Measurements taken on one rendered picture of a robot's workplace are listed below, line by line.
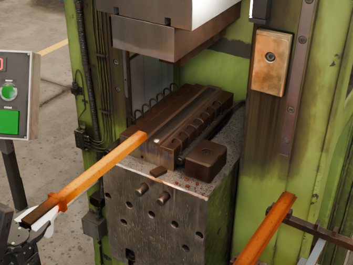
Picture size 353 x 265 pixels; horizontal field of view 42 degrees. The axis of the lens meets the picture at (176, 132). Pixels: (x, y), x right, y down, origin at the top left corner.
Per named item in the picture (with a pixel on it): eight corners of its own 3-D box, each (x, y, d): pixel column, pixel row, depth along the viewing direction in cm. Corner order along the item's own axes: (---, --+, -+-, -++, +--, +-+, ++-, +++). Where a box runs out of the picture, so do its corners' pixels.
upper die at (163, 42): (174, 62, 120) (174, 28, 115) (112, 47, 128) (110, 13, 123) (240, 17, 150) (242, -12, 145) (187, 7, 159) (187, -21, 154)
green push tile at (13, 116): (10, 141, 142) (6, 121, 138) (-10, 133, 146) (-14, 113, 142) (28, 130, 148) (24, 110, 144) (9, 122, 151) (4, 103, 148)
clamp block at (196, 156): (209, 184, 134) (210, 166, 131) (184, 175, 138) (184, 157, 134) (227, 163, 143) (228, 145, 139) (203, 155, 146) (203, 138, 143)
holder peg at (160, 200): (163, 207, 134) (163, 201, 133) (155, 204, 135) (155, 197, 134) (170, 200, 137) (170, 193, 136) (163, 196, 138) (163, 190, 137)
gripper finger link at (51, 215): (59, 221, 108) (29, 245, 101) (56, 202, 105) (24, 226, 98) (69, 226, 106) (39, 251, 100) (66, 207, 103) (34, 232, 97)
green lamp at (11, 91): (11, 101, 143) (8, 89, 141) (0, 98, 145) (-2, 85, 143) (18, 97, 146) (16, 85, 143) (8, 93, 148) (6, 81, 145)
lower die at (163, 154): (173, 171, 139) (173, 148, 135) (120, 151, 148) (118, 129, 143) (232, 111, 170) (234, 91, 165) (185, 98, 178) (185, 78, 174)
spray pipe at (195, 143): (182, 167, 137) (183, 159, 135) (174, 164, 138) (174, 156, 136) (231, 116, 162) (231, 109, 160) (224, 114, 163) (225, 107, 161)
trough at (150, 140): (159, 146, 137) (159, 143, 137) (145, 142, 140) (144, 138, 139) (221, 91, 168) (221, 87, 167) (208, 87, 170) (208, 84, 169)
